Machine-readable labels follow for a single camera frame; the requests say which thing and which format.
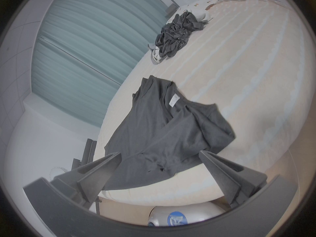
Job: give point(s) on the bed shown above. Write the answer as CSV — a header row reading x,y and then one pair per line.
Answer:
x,y
246,83

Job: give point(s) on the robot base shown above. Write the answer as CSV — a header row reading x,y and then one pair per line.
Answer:
x,y
205,211

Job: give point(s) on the black T-shirt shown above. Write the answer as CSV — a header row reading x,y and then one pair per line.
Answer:
x,y
153,132

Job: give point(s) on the blue-green curtain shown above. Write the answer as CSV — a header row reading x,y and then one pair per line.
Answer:
x,y
86,58

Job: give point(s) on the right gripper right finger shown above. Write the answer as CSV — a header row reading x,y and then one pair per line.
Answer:
x,y
227,179

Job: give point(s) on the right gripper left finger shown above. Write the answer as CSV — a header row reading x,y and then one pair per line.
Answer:
x,y
98,174

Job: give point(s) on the pile of clothes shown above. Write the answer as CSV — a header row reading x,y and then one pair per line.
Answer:
x,y
172,33

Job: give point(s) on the grey bedside table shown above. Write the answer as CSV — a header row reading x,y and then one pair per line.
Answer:
x,y
170,10

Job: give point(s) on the black chest of drawers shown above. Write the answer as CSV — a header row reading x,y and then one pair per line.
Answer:
x,y
87,154

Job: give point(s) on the white printed pillow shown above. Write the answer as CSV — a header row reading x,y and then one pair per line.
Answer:
x,y
197,4

